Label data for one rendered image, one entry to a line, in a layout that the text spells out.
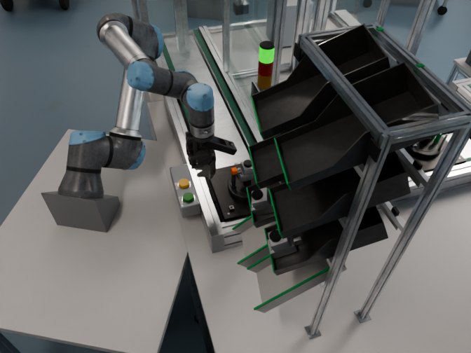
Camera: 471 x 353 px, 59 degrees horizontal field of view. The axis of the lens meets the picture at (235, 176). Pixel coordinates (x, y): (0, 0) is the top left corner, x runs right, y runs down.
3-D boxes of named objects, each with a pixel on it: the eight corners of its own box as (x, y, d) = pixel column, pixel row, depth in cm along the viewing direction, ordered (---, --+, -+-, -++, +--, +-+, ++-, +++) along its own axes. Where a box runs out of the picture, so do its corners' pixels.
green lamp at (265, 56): (261, 64, 135) (262, 51, 131) (256, 57, 138) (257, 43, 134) (275, 62, 136) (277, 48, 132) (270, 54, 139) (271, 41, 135)
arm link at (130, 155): (93, 164, 154) (116, 15, 148) (130, 167, 164) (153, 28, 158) (106, 171, 145) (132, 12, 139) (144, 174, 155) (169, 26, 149)
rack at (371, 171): (309, 340, 124) (381, 142, 65) (267, 241, 148) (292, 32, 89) (371, 319, 128) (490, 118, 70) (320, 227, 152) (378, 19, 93)
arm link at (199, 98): (205, 77, 118) (219, 92, 113) (207, 108, 126) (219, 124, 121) (180, 84, 116) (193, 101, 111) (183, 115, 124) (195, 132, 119)
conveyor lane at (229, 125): (225, 237, 148) (225, 221, 141) (176, 101, 203) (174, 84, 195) (298, 219, 154) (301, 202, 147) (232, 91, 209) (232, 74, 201)
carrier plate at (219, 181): (224, 223, 142) (224, 219, 140) (207, 174, 157) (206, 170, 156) (289, 206, 147) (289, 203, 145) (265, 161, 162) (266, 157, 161)
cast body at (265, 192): (255, 216, 114) (244, 202, 109) (255, 203, 116) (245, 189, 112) (284, 210, 111) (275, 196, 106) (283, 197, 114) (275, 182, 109)
